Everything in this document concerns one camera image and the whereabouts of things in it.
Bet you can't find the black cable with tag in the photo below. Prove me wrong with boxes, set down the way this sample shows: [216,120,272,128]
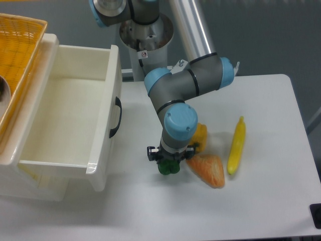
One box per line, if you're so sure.
[136,39,151,81]

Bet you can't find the black drawer handle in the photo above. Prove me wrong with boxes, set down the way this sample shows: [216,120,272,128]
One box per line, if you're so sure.
[109,96,122,138]

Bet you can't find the yellow woven basket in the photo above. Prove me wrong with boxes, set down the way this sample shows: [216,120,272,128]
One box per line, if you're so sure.
[1,13,48,139]

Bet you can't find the orange triangular bread slice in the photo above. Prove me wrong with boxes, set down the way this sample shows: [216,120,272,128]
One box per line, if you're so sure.
[186,154,225,188]

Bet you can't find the white open drawer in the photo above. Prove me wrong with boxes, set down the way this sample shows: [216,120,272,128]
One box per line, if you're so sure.
[29,45,122,191]

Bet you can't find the white bracket behind table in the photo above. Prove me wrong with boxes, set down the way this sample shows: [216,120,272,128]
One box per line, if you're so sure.
[234,61,240,76]

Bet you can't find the black object at table edge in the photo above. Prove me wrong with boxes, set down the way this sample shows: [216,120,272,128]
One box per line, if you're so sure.
[309,203,321,229]

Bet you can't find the green bell pepper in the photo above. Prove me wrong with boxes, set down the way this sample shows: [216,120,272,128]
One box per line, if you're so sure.
[157,160,180,175]

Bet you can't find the white drawer cabinet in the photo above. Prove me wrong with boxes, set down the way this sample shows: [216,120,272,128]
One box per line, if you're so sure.
[1,34,69,201]

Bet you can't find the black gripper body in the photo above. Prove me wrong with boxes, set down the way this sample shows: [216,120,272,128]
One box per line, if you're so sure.
[159,146,186,162]

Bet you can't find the yellow banana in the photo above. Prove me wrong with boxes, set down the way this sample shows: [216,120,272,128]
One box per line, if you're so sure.
[227,116,246,175]

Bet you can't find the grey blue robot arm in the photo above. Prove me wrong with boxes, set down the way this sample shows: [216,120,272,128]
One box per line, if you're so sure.
[89,1,235,164]

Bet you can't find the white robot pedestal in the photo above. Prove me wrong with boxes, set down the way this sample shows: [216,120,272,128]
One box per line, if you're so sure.
[119,14,174,81]

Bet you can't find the yellow bell pepper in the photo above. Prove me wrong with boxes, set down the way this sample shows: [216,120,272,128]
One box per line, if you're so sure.
[189,123,208,154]

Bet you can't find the metal bowl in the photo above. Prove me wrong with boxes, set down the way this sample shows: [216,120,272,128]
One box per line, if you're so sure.
[0,76,11,118]

